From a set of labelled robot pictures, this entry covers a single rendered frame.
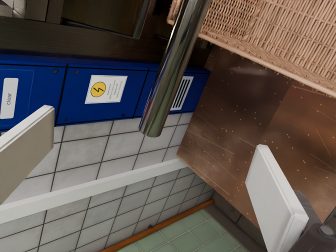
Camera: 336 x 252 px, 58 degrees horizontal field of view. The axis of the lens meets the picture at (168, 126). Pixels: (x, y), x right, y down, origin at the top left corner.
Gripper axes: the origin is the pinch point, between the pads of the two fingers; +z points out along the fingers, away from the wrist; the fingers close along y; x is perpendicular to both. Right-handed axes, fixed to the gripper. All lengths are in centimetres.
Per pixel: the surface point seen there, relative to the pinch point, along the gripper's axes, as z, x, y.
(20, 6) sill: 43, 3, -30
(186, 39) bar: 16.9, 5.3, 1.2
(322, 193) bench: 53, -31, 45
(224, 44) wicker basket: 56, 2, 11
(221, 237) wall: 108, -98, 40
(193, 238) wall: 102, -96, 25
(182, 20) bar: 16.9, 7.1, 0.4
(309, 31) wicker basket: 67, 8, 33
